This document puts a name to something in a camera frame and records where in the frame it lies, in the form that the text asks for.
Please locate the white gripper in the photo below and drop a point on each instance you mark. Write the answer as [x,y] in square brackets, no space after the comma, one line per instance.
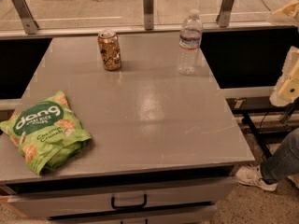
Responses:
[290,82]

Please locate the right metal glass bracket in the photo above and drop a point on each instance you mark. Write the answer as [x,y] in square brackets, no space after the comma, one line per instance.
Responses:
[223,18]

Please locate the green rice chips bag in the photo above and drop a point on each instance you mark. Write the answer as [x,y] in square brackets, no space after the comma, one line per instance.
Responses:
[47,134]

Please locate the grey lower drawer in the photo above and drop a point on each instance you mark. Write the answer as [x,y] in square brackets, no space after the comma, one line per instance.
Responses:
[192,214]

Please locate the clear plastic water bottle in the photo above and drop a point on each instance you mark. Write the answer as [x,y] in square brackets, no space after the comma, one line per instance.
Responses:
[190,38]

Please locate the grey drawer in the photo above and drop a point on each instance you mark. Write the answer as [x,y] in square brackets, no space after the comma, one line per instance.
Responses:
[192,214]
[86,201]

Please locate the middle metal glass bracket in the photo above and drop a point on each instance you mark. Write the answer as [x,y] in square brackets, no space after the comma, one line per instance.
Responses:
[148,10]

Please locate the orange soda can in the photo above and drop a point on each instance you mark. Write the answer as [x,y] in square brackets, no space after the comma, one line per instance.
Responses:
[108,43]

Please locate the left metal glass bracket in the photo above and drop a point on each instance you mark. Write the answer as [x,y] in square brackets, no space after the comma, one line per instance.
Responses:
[28,22]

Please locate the black metal stand leg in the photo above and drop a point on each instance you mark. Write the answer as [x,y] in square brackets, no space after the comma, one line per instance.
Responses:
[258,136]

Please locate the blue jeans leg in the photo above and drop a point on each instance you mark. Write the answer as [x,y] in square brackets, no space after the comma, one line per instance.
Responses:
[284,162]

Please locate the grey upper drawer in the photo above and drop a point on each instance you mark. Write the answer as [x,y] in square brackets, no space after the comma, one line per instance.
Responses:
[86,201]

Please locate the metal glass bracket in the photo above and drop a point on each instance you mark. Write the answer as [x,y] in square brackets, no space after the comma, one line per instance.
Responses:
[223,18]
[148,10]
[28,22]

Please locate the black drawer handle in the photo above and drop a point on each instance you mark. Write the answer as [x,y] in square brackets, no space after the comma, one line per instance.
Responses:
[129,202]

